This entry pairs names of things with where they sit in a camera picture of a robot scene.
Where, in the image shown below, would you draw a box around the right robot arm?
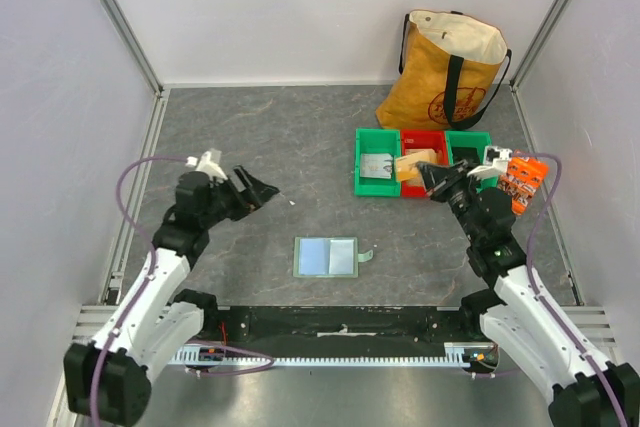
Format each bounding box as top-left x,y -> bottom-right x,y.
417,161 -> 639,426

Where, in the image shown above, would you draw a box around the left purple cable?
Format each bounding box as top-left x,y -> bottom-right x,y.
89,155 -> 277,427

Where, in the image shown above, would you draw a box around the left green bin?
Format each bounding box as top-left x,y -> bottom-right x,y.
354,128 -> 401,197

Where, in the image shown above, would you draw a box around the green bin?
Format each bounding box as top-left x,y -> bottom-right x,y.
354,128 -> 401,197
444,130 -> 492,167

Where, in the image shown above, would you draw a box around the grey cable duct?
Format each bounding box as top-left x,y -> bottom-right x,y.
168,344 -> 470,368

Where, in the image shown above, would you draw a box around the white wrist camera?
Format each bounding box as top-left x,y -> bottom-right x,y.
467,145 -> 513,180
186,149 -> 228,181

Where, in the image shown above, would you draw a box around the orange packet box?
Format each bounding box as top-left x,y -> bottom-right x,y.
496,150 -> 549,216

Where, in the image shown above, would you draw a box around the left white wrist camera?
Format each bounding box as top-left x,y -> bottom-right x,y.
186,149 -> 228,181

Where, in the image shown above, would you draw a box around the light green card holder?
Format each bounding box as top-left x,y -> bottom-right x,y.
293,237 -> 374,279

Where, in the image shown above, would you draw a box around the red bin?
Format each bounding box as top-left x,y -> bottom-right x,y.
400,130 -> 449,198

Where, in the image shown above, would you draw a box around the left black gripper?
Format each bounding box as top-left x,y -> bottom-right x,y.
199,164 -> 278,228

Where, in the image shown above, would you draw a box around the silver cards in bin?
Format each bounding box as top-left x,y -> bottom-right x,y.
359,153 -> 394,180

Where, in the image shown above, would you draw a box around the right green bin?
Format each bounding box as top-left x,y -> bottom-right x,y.
444,130 -> 492,167

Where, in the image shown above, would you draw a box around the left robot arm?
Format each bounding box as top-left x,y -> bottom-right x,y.
63,165 -> 279,426

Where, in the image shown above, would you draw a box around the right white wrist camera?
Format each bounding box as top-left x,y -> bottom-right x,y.
467,145 -> 513,180

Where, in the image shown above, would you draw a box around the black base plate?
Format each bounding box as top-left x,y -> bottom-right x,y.
196,306 -> 489,358

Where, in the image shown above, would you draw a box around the yellow tote bag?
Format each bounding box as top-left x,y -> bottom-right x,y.
376,9 -> 512,131

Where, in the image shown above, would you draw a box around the aluminium frame rail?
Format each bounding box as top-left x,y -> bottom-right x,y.
72,305 -> 616,348

